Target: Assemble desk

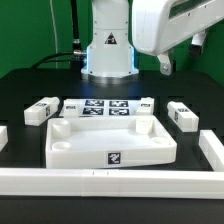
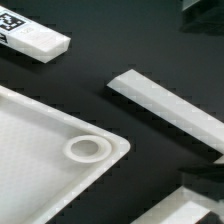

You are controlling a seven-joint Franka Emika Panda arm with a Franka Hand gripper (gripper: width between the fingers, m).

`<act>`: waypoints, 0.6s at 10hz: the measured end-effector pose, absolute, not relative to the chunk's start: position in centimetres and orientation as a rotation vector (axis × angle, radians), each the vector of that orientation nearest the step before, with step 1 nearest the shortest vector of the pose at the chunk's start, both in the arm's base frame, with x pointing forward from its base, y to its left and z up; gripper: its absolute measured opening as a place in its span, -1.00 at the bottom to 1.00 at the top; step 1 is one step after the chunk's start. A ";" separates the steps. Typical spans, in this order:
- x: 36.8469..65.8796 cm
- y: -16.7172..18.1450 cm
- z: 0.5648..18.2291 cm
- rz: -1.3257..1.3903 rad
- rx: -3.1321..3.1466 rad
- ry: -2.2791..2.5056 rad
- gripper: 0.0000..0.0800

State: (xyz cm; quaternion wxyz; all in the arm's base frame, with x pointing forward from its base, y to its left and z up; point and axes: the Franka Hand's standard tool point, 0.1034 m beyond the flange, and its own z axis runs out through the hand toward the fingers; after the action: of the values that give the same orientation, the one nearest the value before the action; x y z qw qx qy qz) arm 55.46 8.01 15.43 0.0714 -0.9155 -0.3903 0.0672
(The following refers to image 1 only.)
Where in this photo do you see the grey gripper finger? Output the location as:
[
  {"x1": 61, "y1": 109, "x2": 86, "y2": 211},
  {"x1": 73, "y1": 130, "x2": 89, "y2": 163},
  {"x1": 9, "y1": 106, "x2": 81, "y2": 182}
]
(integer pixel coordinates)
[
  {"x1": 157, "y1": 52, "x2": 172, "y2": 75},
  {"x1": 189, "y1": 30, "x2": 207, "y2": 56}
]

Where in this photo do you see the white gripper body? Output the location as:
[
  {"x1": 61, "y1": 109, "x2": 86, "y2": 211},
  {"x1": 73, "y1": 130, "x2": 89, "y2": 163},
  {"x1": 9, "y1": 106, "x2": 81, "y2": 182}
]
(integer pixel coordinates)
[{"x1": 132, "y1": 0, "x2": 224, "y2": 56}]

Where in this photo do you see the white desk top tray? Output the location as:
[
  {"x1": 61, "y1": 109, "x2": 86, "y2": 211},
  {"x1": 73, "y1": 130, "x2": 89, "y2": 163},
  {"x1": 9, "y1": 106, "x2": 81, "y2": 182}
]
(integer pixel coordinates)
[{"x1": 45, "y1": 115, "x2": 177, "y2": 169}]

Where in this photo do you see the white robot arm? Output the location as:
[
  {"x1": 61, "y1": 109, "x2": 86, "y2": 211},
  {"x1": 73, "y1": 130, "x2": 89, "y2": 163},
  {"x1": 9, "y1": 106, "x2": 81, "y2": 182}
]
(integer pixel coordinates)
[{"x1": 82, "y1": 0, "x2": 224, "y2": 80}]

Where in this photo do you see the white sheet with fiducial markers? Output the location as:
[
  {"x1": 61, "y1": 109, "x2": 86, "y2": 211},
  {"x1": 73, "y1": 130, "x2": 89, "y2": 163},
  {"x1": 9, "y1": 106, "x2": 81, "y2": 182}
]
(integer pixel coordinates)
[{"x1": 58, "y1": 98, "x2": 143, "y2": 118}]

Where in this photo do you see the white block at left edge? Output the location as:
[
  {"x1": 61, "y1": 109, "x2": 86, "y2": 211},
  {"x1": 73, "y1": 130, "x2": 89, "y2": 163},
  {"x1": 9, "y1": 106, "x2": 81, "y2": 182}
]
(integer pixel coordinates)
[{"x1": 0, "y1": 126, "x2": 8, "y2": 152}]

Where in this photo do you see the black cable with connector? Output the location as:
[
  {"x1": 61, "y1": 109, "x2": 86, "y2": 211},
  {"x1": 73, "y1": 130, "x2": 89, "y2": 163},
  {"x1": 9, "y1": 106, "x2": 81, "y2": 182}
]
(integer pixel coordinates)
[{"x1": 30, "y1": 0, "x2": 88, "y2": 70}]

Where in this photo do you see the white right barrier rail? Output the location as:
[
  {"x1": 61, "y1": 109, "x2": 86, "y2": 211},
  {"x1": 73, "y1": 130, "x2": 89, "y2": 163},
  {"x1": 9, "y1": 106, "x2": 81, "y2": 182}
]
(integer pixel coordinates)
[{"x1": 198, "y1": 130, "x2": 224, "y2": 172}]

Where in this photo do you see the white barrier rail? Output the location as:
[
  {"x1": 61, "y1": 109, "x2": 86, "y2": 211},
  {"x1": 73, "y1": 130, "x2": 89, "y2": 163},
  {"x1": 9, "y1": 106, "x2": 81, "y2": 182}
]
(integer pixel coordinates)
[
  {"x1": 198, "y1": 130, "x2": 224, "y2": 172},
  {"x1": 0, "y1": 168, "x2": 224, "y2": 199}
]

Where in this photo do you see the thin white cable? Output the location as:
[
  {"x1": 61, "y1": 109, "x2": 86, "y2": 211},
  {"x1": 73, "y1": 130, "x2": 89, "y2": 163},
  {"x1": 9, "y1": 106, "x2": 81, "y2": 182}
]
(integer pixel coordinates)
[{"x1": 49, "y1": 0, "x2": 59, "y2": 70}]

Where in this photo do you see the white front barrier rail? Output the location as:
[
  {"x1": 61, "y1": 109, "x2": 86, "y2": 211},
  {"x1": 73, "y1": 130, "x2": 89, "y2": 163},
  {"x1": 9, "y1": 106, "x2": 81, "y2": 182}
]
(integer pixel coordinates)
[{"x1": 0, "y1": 168, "x2": 224, "y2": 199}]

